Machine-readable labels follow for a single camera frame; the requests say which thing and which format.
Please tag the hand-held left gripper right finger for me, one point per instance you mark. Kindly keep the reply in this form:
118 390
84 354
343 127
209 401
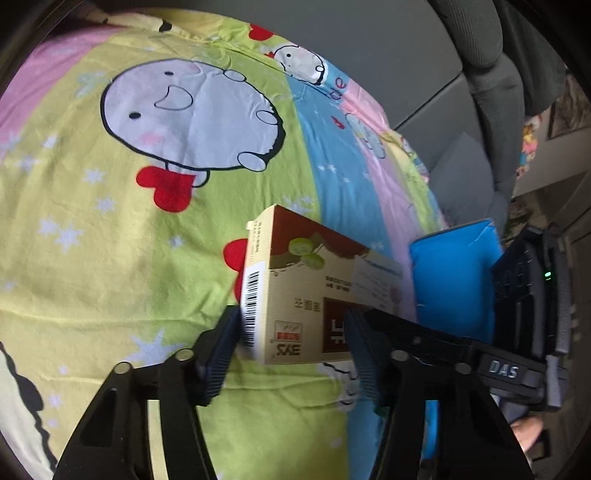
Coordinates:
364 364

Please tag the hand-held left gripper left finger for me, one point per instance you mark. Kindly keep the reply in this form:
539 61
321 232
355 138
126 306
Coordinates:
221 355

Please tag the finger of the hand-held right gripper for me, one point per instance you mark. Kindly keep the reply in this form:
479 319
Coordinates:
429 339

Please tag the blue bag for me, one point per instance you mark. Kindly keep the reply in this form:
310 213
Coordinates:
452 277

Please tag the cream medicine box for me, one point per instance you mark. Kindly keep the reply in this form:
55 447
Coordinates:
300 295

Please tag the person's right hand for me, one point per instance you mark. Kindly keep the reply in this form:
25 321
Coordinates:
527 430

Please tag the cartoon printed blanket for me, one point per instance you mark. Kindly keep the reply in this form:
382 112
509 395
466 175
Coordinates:
92 277

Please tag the colourful printed picture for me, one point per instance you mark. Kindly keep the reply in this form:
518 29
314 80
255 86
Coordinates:
531 143

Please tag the grey sofa cushion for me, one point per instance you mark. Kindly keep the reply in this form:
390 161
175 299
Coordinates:
496 115

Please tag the grey sofa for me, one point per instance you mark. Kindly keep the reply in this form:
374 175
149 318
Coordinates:
406 55

